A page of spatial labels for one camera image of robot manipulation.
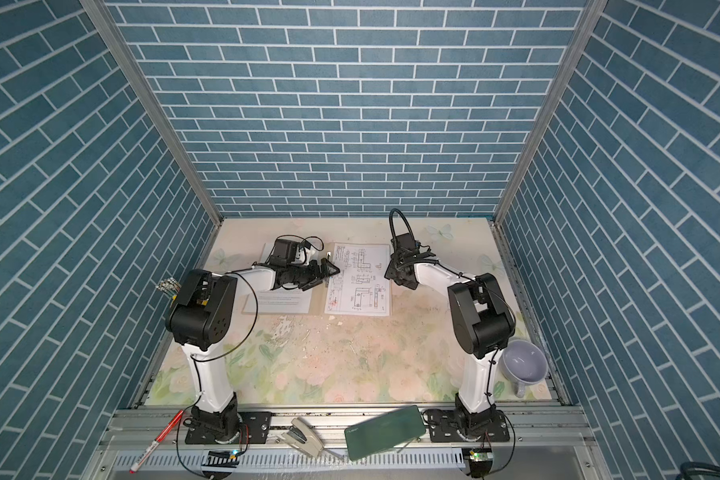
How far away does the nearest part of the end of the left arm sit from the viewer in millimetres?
Answer: 834

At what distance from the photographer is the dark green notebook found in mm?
710

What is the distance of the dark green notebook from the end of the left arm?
415mm
